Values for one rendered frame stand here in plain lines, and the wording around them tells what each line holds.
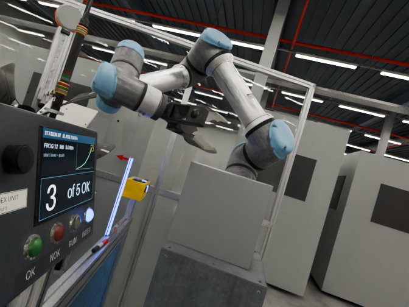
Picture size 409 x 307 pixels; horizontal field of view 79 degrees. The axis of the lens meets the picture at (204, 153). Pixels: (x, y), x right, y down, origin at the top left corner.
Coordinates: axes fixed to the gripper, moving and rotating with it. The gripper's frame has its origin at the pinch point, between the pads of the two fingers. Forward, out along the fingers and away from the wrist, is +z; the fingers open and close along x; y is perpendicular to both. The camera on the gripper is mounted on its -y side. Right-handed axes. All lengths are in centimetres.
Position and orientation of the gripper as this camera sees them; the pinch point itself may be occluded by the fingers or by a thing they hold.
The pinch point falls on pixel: (221, 136)
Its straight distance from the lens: 71.5
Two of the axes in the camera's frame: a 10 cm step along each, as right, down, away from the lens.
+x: -3.6, 9.3, -1.0
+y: -4.9, -0.9, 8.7
